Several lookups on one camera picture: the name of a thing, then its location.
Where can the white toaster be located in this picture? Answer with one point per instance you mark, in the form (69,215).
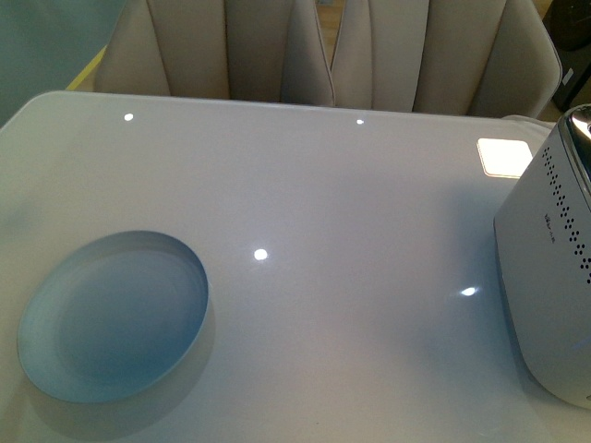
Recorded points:
(542,235)

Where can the light blue round plate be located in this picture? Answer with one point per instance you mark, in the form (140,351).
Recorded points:
(113,318)

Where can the dark furniture in background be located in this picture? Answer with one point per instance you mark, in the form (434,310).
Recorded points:
(568,26)

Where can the beige chair right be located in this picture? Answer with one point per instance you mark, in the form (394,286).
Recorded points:
(479,58)

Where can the beige chair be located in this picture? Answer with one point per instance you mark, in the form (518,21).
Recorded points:
(258,51)
(479,58)

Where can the beige chair left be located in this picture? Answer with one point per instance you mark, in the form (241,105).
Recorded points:
(258,51)

